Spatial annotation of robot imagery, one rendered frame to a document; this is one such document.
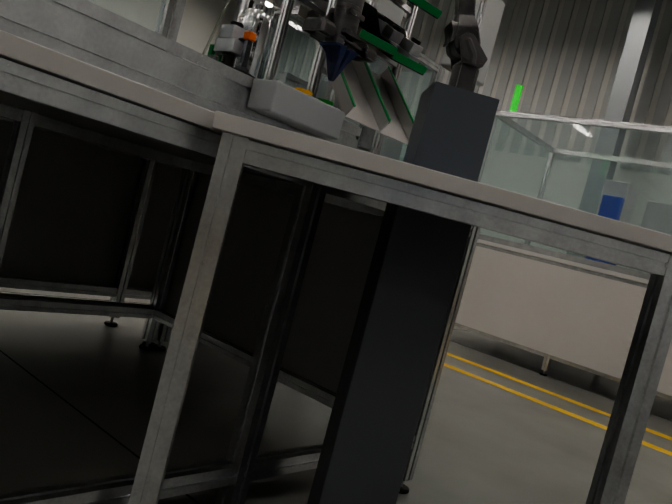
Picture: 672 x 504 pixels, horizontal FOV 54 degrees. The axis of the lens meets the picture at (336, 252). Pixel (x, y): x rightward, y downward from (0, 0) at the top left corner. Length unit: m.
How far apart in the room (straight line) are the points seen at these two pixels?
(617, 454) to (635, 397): 0.11
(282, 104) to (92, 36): 0.36
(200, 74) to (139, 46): 0.13
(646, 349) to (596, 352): 3.93
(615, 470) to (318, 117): 0.87
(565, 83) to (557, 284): 5.97
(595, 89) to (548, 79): 0.77
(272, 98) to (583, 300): 4.25
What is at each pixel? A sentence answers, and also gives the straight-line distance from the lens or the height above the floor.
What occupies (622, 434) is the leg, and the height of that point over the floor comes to 0.49.
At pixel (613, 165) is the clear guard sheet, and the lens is 5.42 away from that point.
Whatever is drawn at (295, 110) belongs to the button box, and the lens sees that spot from 1.32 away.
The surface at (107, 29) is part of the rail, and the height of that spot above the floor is 0.93.
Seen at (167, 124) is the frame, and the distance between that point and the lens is 1.13.
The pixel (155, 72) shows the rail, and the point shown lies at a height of 0.90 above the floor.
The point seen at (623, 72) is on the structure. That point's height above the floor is 3.50.
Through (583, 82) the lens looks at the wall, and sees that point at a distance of 10.84.
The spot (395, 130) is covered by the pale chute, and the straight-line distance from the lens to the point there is 1.87.
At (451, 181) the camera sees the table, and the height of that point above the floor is 0.85.
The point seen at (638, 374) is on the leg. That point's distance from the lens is 1.33.
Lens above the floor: 0.73
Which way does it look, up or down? 2 degrees down
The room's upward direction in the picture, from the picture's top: 15 degrees clockwise
